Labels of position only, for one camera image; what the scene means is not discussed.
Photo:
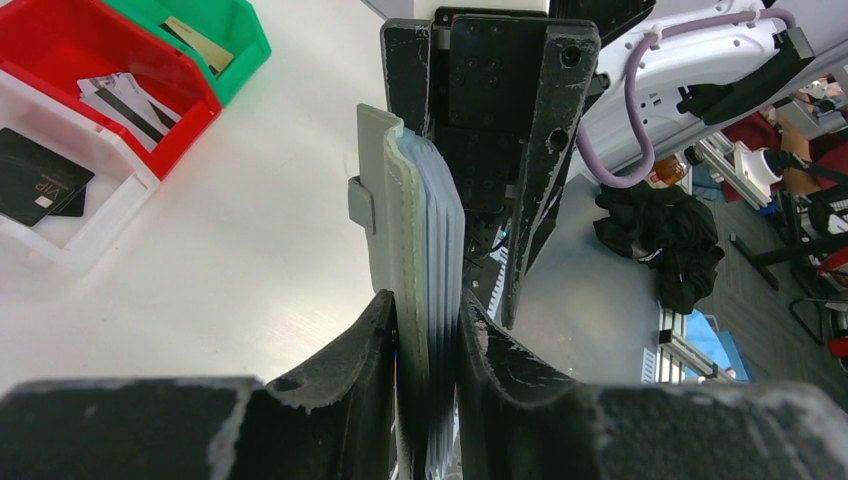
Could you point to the green plastic bin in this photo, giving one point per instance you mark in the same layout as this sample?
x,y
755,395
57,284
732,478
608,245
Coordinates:
x,y
224,37

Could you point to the gold striped card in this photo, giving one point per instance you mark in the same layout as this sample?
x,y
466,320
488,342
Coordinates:
x,y
216,58

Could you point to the red plastic bin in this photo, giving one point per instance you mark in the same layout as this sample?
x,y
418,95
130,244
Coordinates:
x,y
52,45

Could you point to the white plastic bin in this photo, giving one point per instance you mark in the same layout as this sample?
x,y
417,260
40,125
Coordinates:
x,y
122,182

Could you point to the black card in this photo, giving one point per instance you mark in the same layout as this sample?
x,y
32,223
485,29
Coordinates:
x,y
36,182

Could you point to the black cloth bundle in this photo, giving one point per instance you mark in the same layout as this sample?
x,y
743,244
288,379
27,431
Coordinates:
x,y
670,232

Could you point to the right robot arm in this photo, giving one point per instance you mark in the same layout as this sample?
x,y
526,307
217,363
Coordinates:
x,y
655,79

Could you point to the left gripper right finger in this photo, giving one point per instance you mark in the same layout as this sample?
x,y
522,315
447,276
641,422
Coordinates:
x,y
521,418

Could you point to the person in red shirt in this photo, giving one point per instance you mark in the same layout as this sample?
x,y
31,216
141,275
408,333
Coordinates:
x,y
830,150

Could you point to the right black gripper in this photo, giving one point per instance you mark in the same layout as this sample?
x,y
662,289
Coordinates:
x,y
495,71

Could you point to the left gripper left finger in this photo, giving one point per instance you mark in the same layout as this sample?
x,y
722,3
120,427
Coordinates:
x,y
328,418

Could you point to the white grey card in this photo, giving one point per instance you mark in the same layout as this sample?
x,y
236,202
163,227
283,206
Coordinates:
x,y
121,98

